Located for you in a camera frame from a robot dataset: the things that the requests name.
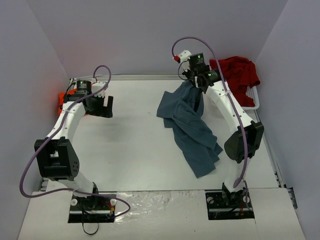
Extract orange t shirt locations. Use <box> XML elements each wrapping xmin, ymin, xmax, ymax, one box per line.
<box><xmin>57</xmin><ymin>89</ymin><xmax>76</xmax><ymax>115</ymax></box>

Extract blue-grey t shirt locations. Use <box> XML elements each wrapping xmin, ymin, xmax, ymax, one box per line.
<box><xmin>156</xmin><ymin>80</ymin><xmax>223</xmax><ymax>178</ymax></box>

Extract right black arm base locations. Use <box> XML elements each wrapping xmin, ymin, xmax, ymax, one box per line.
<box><xmin>205</xmin><ymin>189</ymin><xmax>255</xmax><ymax>221</ymax></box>

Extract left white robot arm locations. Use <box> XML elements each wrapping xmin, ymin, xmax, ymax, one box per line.
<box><xmin>34</xmin><ymin>80</ymin><xmax>114</xmax><ymax>209</ymax></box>

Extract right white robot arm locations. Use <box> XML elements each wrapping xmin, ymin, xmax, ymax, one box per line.
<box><xmin>176</xmin><ymin>50</ymin><xmax>264</xmax><ymax>207</ymax></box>

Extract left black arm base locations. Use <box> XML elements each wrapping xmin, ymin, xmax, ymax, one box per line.
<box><xmin>68</xmin><ymin>194</ymin><xmax>117</xmax><ymax>224</ymax></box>

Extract dark red t shirt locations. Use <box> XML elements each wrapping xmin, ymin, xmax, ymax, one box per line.
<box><xmin>218</xmin><ymin>56</ymin><xmax>261</xmax><ymax>107</ymax></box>

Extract white plastic laundry basket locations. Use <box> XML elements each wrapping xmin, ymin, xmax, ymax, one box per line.
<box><xmin>243</xmin><ymin>86</ymin><xmax>261</xmax><ymax>111</ymax></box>

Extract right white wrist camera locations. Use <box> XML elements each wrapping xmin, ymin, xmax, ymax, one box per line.
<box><xmin>173</xmin><ymin>50</ymin><xmax>192</xmax><ymax>72</ymax></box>

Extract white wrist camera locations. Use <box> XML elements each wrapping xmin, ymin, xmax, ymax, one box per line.
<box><xmin>91</xmin><ymin>81</ymin><xmax>108</xmax><ymax>98</ymax></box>
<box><xmin>173</xmin><ymin>50</ymin><xmax>192</xmax><ymax>72</ymax></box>

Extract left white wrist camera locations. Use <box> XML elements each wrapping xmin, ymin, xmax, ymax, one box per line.
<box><xmin>91</xmin><ymin>81</ymin><xmax>108</xmax><ymax>98</ymax></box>

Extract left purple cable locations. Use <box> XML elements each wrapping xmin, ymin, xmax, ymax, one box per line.
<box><xmin>19</xmin><ymin>65</ymin><xmax>132</xmax><ymax>217</ymax></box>

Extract purple cable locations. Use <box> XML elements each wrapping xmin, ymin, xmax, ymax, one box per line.
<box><xmin>171</xmin><ymin>37</ymin><xmax>253</xmax><ymax>210</ymax></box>
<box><xmin>19</xmin><ymin>65</ymin><xmax>132</xmax><ymax>217</ymax></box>

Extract black loop cable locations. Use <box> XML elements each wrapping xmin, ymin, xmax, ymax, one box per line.
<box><xmin>82</xmin><ymin>214</ymin><xmax>100</xmax><ymax>236</ymax></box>

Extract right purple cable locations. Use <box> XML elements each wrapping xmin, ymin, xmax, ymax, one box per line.
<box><xmin>171</xmin><ymin>37</ymin><xmax>253</xmax><ymax>210</ymax></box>

